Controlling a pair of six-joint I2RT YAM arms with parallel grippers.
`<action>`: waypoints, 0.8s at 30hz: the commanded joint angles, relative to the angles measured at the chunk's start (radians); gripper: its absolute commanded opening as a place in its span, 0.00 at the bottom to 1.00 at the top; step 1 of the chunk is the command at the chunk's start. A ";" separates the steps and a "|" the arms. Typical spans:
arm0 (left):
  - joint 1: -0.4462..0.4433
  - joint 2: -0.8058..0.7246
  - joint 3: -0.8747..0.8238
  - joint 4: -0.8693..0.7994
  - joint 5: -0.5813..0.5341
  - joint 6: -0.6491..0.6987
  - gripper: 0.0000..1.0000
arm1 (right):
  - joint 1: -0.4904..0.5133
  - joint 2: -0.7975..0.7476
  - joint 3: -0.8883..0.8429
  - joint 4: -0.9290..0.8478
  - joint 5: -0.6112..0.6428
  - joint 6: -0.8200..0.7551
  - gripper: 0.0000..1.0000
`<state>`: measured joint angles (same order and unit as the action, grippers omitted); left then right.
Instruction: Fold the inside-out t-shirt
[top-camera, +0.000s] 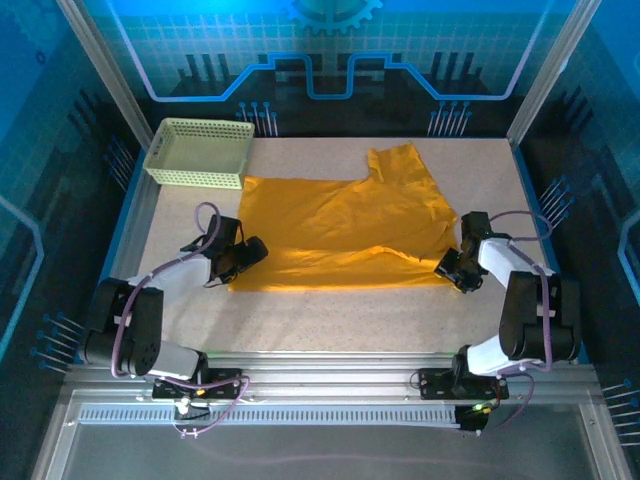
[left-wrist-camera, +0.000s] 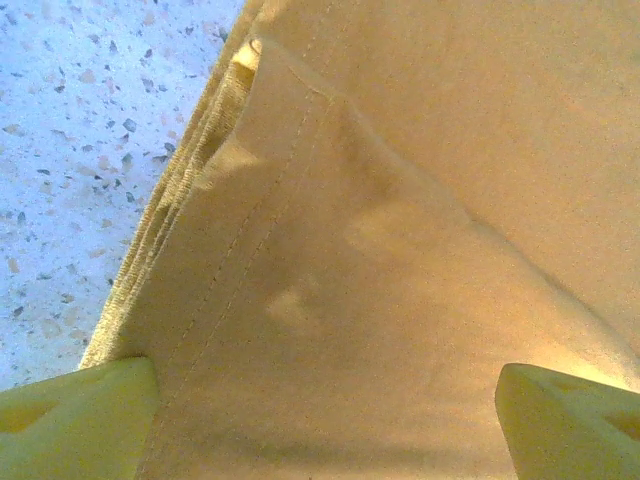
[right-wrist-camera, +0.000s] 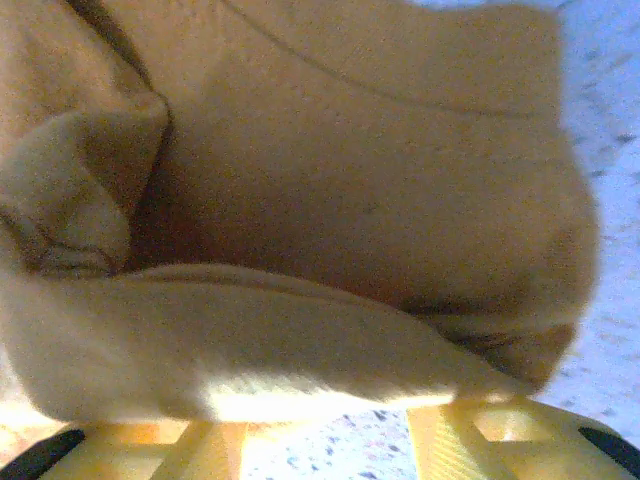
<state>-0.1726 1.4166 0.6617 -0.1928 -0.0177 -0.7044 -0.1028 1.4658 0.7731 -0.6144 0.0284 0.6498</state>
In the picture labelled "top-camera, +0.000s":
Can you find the yellow t-shirt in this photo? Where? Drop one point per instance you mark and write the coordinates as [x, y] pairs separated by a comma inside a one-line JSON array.
[[325, 225]]

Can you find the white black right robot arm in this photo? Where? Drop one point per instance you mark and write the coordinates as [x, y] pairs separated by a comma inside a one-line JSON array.
[[500, 255]]

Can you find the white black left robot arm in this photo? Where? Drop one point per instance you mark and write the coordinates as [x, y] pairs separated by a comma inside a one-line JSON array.
[[175, 272]]

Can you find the pale green plastic basket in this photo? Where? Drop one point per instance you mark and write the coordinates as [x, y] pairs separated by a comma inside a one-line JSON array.
[[175, 175]]

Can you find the black controller box with LEDs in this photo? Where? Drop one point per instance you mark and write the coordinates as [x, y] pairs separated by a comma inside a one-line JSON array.
[[472, 417]]

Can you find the grey metal bottom panel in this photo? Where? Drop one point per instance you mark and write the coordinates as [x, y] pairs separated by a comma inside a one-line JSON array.
[[320, 450]]

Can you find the aluminium side rail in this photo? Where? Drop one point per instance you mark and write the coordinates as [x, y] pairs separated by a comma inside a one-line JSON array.
[[135, 220]]

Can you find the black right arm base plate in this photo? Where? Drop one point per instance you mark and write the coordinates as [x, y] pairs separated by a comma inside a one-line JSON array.
[[435, 382]]

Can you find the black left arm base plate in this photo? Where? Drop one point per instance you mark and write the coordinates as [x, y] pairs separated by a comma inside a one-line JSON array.
[[225, 382]]

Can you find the aluminium frame rail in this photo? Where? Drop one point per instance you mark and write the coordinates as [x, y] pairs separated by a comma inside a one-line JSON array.
[[325, 375]]

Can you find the aluminium corner post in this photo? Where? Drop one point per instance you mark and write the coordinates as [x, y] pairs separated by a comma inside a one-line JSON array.
[[105, 75], [550, 75]]

